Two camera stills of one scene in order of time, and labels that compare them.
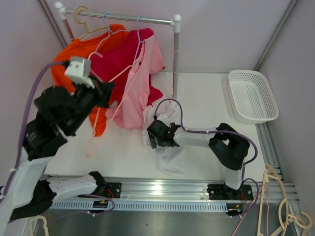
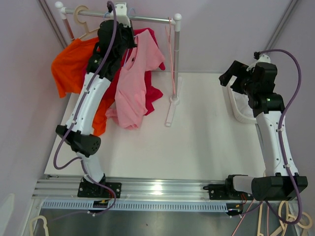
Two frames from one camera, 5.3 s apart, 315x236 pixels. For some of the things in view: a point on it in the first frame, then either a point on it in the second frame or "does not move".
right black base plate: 219,191 does not move
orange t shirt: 88,45 does not move
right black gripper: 153,141 → 239,70
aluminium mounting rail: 172,190 does not move
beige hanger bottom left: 46,229 does not move
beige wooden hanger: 93,35 does not move
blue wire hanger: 139,41 → 134,36
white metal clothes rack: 175,22 does not move
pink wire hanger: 88,151 → 171,53
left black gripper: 104,91 → 129,31
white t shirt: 170,159 → 242,100
